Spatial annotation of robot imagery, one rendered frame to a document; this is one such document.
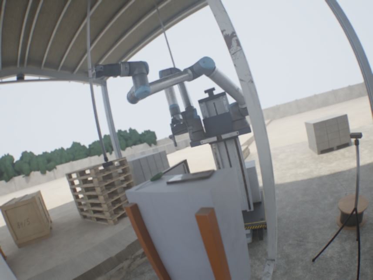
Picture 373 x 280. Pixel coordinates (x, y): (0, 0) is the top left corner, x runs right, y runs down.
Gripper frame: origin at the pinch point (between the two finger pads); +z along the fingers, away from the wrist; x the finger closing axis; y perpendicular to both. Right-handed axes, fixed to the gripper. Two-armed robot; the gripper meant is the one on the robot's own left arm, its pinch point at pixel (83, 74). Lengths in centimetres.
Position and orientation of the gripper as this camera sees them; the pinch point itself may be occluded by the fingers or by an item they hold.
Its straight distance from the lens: 97.0
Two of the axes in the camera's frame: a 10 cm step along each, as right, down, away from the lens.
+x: 1.2, 9.7, 2.0
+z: -8.2, 2.1, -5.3
